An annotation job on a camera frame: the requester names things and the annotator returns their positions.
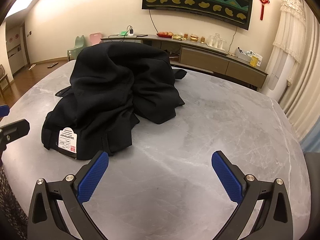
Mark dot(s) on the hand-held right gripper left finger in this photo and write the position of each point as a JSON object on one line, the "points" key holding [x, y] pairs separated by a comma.
{"points": [[93, 177]]}

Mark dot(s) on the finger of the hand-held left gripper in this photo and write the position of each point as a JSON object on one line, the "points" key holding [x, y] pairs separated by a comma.
{"points": [[3, 110], [15, 128]]}

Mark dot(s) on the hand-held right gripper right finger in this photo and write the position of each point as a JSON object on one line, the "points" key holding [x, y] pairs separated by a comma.
{"points": [[226, 177]]}

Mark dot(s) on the black pants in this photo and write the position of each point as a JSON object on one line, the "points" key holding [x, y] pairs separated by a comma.
{"points": [[112, 80]]}

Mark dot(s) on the wooden chair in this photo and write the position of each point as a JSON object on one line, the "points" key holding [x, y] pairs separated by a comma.
{"points": [[3, 78]]}

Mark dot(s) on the white paper garment tag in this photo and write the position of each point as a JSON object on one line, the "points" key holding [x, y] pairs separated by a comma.
{"points": [[67, 142]]}

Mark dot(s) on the pale floor object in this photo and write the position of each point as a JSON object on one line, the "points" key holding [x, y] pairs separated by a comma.
{"points": [[32, 67]]}

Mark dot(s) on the dark flat floor object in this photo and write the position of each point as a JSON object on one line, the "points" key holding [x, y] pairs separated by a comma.
{"points": [[52, 65]]}

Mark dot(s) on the person's patterned clothing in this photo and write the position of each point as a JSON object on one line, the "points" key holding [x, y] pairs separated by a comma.
{"points": [[11, 205]]}

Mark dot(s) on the green plastic child chair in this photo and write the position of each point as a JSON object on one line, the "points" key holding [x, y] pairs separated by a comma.
{"points": [[77, 46]]}

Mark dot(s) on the pink plastic child chair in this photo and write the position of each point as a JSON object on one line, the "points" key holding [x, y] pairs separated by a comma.
{"points": [[95, 38]]}

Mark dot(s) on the long grey television cabinet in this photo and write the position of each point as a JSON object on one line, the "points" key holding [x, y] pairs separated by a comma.
{"points": [[205, 57]]}

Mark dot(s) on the grey desk organiser box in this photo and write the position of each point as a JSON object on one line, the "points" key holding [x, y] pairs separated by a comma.
{"points": [[243, 54]]}

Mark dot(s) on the beige curtain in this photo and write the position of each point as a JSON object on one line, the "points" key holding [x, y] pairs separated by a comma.
{"points": [[308, 80]]}

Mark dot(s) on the group of clear glasses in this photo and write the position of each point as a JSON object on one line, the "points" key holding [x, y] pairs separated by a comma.
{"points": [[215, 41]]}

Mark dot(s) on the round bread bun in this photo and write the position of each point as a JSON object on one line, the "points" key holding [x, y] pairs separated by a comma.
{"points": [[194, 37]]}

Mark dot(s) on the gold snack packet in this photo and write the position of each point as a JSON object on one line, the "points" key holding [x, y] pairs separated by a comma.
{"points": [[178, 37]]}

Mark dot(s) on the dark phone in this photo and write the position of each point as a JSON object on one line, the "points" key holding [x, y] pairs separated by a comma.
{"points": [[142, 35]]}

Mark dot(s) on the white charger plug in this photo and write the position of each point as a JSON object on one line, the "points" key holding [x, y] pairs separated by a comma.
{"points": [[131, 32]]}

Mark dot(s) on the red fruit plate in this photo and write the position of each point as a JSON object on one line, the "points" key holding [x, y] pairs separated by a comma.
{"points": [[165, 34]]}

